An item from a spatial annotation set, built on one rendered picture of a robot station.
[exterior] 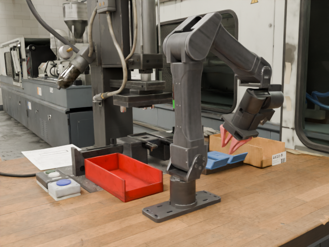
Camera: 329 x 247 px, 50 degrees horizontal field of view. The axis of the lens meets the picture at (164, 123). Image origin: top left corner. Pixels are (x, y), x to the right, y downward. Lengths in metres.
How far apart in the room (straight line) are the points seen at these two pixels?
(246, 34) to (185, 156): 1.02
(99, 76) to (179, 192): 0.71
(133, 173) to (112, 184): 0.14
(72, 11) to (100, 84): 4.57
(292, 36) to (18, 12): 9.44
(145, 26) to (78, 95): 3.17
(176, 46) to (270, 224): 0.44
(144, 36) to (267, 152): 0.59
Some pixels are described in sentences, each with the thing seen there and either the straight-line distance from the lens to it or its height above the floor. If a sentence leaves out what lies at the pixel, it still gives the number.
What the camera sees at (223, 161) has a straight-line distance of 1.11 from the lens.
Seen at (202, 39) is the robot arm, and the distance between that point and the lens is 0.79.
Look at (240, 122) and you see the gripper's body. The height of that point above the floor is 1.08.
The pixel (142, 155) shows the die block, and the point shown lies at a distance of 1.20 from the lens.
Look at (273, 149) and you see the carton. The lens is 1.29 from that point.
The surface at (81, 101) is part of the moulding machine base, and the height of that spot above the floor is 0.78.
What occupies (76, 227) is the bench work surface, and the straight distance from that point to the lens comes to 0.81.
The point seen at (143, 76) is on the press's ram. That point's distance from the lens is 1.21.
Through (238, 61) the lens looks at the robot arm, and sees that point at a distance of 0.90.
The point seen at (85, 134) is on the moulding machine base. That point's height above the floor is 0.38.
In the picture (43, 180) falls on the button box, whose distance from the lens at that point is 1.05.
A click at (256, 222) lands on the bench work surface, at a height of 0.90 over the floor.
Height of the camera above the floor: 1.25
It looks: 10 degrees down
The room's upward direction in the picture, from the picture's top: 1 degrees counter-clockwise
